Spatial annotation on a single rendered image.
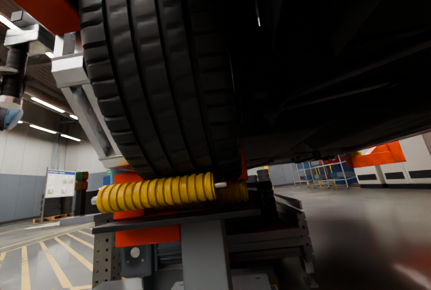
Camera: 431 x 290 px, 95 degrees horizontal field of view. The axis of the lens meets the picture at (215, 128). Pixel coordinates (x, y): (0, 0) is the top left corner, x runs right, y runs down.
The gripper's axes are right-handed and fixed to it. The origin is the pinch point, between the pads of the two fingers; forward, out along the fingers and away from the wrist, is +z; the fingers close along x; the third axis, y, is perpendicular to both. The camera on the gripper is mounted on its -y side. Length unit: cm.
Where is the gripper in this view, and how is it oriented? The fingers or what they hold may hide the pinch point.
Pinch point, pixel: (22, 74)
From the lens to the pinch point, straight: 69.4
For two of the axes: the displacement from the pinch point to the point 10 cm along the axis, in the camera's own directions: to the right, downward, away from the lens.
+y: 1.2, 9.5, -2.8
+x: -1.0, -2.7, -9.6
